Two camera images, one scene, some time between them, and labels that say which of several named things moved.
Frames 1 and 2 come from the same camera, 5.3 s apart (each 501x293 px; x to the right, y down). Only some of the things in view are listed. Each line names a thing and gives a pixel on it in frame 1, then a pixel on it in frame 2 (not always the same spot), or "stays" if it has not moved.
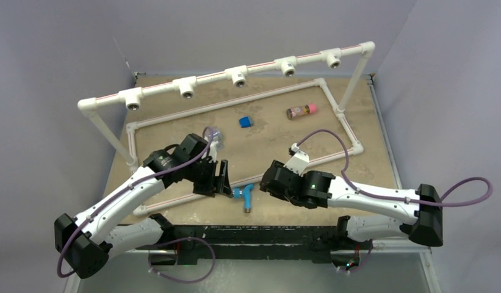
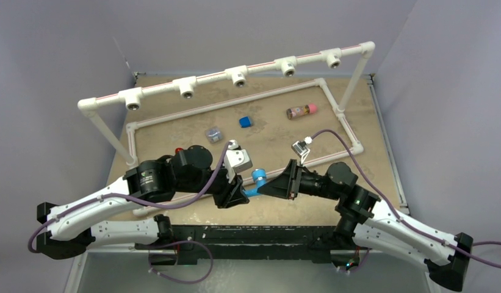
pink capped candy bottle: x=297 y=112 stays
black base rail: x=249 y=243 stays
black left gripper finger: x=205 y=182 → x=233 y=195
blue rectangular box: x=245 y=122 stays
